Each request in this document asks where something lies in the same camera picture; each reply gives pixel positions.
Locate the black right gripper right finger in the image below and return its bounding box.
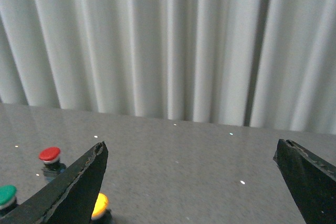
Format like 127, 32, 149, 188
274, 139, 335, 223

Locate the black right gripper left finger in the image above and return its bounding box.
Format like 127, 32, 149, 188
1, 142, 108, 223

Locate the yellow mushroom push button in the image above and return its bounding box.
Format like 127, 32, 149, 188
90, 193, 113, 224

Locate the red mushroom push button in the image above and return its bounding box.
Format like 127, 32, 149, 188
38, 146, 67, 183

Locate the green mushroom push button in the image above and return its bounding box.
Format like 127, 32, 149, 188
0, 185, 18, 217

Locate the white pleated curtain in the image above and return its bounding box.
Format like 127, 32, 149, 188
1, 0, 335, 134

